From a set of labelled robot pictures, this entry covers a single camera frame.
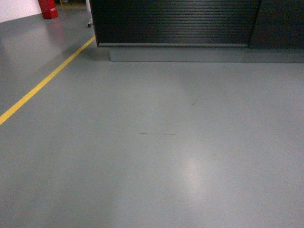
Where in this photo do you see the black ribbed checkout counter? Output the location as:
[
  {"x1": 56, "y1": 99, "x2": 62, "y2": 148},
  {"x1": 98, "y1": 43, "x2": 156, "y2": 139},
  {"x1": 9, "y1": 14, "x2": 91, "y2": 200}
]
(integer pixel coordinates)
[{"x1": 90, "y1": 0, "x2": 304, "y2": 63}]

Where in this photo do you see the red fire extinguisher box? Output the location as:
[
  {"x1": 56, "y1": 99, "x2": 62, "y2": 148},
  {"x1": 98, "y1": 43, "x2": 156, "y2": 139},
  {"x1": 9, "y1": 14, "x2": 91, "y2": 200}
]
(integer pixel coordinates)
[{"x1": 38, "y1": 0, "x2": 58, "y2": 19}]

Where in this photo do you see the white cart leg with caster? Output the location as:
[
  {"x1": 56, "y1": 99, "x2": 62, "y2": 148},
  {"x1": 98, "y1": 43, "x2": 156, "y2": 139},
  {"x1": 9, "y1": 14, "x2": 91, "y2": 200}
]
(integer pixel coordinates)
[{"x1": 85, "y1": 0, "x2": 93, "y2": 28}]

